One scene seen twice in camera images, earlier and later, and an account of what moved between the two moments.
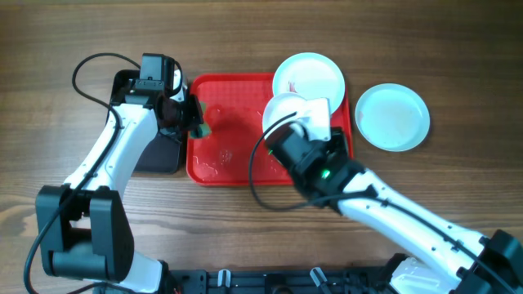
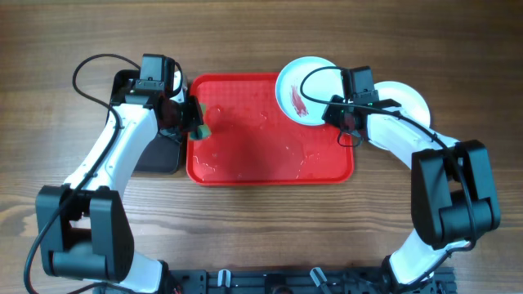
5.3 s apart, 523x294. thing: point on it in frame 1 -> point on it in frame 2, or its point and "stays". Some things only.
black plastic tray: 162,153 stays
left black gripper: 196,113 stays
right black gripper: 337,142 -> 333,115
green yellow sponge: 203,131 stays
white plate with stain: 281,105 -> 412,105
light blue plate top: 310,76 stays
